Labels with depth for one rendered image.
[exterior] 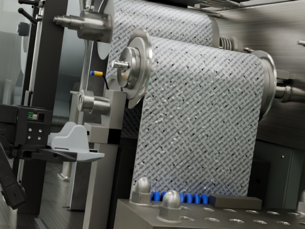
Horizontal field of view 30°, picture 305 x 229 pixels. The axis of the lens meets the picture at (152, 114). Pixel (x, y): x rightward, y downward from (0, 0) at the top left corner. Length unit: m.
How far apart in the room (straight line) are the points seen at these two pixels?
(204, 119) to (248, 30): 0.38
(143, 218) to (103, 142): 0.24
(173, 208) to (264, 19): 0.60
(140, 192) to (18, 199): 0.19
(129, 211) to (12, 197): 0.19
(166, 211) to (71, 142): 0.20
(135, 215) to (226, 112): 0.29
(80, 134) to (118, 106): 0.15
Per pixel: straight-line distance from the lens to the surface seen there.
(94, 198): 1.07
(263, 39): 1.30
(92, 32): 1.25
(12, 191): 0.93
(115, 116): 1.05
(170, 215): 0.84
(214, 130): 1.05
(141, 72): 1.00
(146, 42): 1.00
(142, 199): 0.93
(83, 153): 0.93
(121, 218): 0.93
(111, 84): 1.18
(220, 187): 1.08
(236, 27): 1.41
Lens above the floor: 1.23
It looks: 3 degrees down
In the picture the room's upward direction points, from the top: 8 degrees clockwise
